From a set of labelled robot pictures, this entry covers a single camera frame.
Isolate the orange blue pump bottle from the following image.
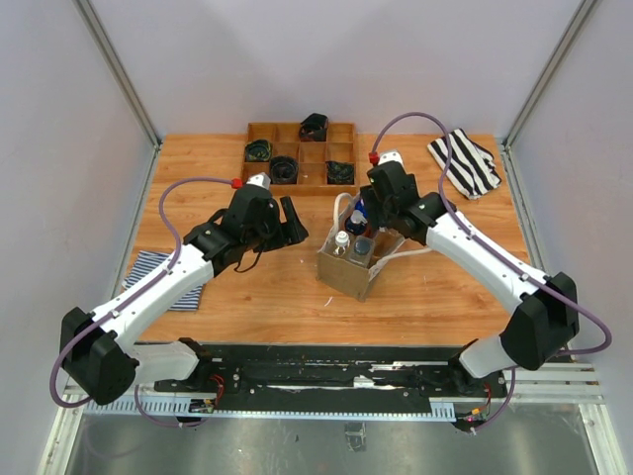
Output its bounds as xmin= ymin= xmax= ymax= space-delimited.
xmin=344 ymin=209 xmax=368 ymax=237

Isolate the clear bottle white cap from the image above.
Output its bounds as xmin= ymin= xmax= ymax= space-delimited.
xmin=330 ymin=231 xmax=350 ymax=257

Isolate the square clear bottle grey cap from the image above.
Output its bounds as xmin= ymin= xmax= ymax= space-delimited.
xmin=348 ymin=236 xmax=375 ymax=268

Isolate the burlap canvas tote bag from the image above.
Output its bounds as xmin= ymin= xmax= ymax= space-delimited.
xmin=316 ymin=192 xmax=429 ymax=302

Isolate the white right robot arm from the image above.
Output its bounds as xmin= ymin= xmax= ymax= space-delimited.
xmin=360 ymin=160 xmax=580 ymax=396

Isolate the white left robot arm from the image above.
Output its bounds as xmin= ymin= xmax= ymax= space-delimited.
xmin=56 ymin=184 xmax=309 ymax=405

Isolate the rolled dark sock front middle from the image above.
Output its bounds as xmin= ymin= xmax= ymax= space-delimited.
xmin=269 ymin=155 xmax=299 ymax=185

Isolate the rolled dark sock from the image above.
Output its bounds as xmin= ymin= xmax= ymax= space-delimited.
xmin=269 ymin=155 xmax=299 ymax=185
xmin=325 ymin=160 xmax=355 ymax=185
xmin=244 ymin=139 xmax=272 ymax=162
xmin=299 ymin=113 xmax=329 ymax=143

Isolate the rolled dark sock front right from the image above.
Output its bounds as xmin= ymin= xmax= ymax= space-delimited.
xmin=325 ymin=160 xmax=355 ymax=185

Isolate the rolled dark sock left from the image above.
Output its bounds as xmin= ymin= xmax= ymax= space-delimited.
xmin=244 ymin=139 xmax=272 ymax=162

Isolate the wooden compartment tray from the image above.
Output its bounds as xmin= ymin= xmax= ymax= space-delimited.
xmin=245 ymin=122 xmax=359 ymax=197

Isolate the black white striped cloth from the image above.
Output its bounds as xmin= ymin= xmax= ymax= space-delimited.
xmin=427 ymin=129 xmax=501 ymax=201

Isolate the rolled dark sock back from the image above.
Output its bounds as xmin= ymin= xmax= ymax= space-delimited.
xmin=299 ymin=113 xmax=329 ymax=143

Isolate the blue white striped cloth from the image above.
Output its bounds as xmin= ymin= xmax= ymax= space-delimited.
xmin=122 ymin=249 xmax=206 ymax=313

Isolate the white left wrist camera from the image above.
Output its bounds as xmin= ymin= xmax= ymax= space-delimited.
xmin=246 ymin=172 xmax=271 ymax=190

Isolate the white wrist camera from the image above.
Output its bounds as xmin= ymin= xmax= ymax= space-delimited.
xmin=378 ymin=149 xmax=404 ymax=166
xmin=246 ymin=172 xmax=271 ymax=190

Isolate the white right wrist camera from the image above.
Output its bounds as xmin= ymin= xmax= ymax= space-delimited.
xmin=378 ymin=149 xmax=404 ymax=166

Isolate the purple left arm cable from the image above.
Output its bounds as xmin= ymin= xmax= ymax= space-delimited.
xmin=48 ymin=176 xmax=243 ymax=428

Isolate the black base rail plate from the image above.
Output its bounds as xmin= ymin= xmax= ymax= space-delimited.
xmin=154 ymin=343 xmax=506 ymax=415

